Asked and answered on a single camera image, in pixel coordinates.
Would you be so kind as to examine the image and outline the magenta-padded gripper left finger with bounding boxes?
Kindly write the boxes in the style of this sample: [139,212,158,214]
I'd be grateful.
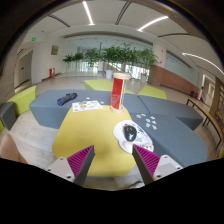
[45,144,96,187]

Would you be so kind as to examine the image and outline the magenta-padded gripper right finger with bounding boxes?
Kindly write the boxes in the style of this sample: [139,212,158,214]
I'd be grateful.
[131,143,184,186]

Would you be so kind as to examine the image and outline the black computer mouse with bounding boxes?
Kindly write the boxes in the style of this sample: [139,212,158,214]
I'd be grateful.
[123,124,138,142]

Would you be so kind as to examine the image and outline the grey upholstered seat block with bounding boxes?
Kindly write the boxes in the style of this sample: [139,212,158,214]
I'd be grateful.
[137,94,204,131]
[129,112,208,168]
[28,89,149,130]

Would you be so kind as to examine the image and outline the white printed sticker sheet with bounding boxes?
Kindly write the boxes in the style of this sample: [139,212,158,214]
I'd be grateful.
[71,99,104,113]

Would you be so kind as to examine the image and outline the dark folded umbrella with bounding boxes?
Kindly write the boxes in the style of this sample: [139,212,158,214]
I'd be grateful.
[56,92,78,107]

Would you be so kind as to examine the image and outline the yellow-green seat block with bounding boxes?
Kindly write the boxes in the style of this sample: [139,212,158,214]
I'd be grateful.
[6,85,38,117]
[136,84,168,100]
[83,78,134,95]

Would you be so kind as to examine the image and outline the red display stand wooden ends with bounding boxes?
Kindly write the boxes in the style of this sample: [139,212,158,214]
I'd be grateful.
[109,72,132,114]

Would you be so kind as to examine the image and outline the dark grey seat block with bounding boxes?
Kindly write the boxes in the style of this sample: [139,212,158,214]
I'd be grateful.
[0,101,18,132]

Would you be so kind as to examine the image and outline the row of potted green plants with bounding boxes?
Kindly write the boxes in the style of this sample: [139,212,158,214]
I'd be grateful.
[62,42,159,84]

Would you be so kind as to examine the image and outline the ceiling strip lights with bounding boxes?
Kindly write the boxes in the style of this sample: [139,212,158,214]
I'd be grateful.
[81,0,224,75]

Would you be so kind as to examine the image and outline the wooden bench black frame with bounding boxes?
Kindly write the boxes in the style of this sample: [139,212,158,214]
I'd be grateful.
[185,97,224,149]

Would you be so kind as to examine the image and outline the framed wall picture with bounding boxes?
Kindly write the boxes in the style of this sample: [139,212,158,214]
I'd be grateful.
[50,45,60,56]

